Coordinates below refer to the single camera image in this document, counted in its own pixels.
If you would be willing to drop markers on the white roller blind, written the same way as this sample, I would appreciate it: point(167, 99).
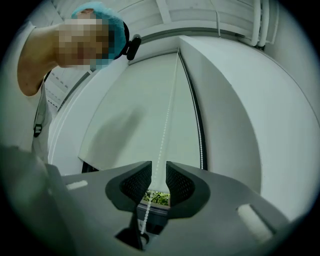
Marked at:
point(125, 112)

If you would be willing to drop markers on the blue hair cap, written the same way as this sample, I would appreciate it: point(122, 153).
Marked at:
point(110, 17)

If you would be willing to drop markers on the person's head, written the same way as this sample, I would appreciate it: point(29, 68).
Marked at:
point(50, 50)

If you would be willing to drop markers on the green shrubs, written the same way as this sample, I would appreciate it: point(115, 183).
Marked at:
point(157, 197)

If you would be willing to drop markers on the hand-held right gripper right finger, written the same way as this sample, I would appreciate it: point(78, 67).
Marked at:
point(225, 200)

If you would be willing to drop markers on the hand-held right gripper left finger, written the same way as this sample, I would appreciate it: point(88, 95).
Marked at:
point(100, 185)

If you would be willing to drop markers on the dark window frame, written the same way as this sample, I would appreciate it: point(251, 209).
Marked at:
point(155, 215)

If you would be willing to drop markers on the black head camera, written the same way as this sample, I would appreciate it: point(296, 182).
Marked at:
point(133, 47)

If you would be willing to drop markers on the person's beige shirt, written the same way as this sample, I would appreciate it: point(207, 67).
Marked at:
point(15, 100)

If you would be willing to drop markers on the white ceiling pipe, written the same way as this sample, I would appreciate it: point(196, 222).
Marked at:
point(271, 22)
point(257, 25)

